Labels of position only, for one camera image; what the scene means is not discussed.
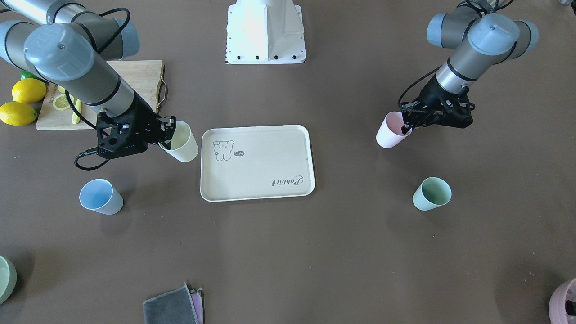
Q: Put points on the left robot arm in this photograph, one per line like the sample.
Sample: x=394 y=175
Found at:
x=479 y=37

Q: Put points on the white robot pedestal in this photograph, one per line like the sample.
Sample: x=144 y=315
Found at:
x=265 y=32

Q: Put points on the yellow plastic knife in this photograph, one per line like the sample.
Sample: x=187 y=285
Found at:
x=76 y=117

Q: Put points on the pink bowl with ice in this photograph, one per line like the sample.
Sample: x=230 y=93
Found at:
x=562 y=303

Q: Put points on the pink plastic cup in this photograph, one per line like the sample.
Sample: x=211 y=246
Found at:
x=390 y=132

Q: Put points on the wooden cutting board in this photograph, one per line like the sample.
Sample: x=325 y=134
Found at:
x=143 y=76

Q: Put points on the whole yellow lemon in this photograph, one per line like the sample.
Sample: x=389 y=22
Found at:
x=29 y=91
x=17 y=114

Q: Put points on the cream plastic cup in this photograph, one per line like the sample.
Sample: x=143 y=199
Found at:
x=183 y=144

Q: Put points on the green ceramic bowl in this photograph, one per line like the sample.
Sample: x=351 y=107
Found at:
x=8 y=278

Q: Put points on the grey folded cloth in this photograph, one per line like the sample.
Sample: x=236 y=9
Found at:
x=180 y=306

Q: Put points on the green plastic cup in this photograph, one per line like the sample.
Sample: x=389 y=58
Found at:
x=432 y=193

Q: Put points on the blue plastic cup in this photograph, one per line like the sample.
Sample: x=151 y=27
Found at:
x=99 y=195

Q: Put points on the lemon half slice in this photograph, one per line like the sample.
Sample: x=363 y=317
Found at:
x=61 y=103

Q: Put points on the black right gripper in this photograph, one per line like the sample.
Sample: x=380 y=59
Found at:
x=145 y=119

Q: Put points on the green lime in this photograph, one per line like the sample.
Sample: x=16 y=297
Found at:
x=28 y=75

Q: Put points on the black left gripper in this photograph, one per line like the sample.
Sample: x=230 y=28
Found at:
x=430 y=97

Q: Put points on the cream rabbit tray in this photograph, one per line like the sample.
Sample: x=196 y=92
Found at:
x=257 y=162

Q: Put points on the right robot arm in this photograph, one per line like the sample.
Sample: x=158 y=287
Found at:
x=66 y=44

